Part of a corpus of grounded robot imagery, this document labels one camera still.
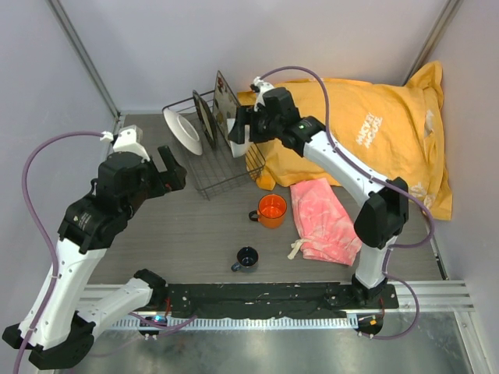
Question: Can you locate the yellow Mickey Mouse pillow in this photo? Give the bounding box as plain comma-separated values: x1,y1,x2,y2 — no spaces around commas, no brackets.
236,60,454,221

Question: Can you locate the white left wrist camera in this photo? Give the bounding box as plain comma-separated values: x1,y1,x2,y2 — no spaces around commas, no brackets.
100,125,150,161

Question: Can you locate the brown checkered rim plate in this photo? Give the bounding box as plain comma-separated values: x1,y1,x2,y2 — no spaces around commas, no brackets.
193,90,218,150

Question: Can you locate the pink patterned cloth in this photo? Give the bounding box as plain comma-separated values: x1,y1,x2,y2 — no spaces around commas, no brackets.
288,178,362,266

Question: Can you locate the grey wire dish rack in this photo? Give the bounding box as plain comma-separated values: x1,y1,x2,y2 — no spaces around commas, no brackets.
163,97,265,199

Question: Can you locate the orange glass mug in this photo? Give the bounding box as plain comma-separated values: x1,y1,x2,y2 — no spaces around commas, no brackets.
248,194,288,229

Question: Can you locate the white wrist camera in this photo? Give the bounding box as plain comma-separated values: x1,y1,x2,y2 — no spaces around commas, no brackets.
250,76,275,113
100,125,150,161

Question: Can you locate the square floral plate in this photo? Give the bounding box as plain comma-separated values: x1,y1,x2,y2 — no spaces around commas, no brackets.
213,70,240,142

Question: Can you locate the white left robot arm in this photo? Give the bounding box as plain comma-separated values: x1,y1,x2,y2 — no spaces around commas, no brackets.
2,146,186,370

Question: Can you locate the white slotted cable duct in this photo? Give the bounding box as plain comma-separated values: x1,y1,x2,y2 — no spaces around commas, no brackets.
108,314,358,331

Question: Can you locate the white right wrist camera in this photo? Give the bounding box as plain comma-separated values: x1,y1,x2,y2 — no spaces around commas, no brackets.
250,76,275,113

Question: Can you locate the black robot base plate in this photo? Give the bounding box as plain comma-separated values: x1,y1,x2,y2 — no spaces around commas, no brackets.
164,282,399,319

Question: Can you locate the green rimmed white plate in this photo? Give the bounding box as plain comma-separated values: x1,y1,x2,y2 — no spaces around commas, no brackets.
162,108,203,156

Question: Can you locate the dark blue mug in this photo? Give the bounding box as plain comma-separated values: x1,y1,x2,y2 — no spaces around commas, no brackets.
231,246,259,272

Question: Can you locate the white bowl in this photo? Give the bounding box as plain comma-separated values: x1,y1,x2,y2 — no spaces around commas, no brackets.
227,118,251,159

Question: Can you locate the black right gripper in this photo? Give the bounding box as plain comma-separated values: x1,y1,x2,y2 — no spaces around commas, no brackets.
228,105,281,146

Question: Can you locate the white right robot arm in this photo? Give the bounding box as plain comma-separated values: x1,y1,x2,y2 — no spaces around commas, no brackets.
228,82,409,308

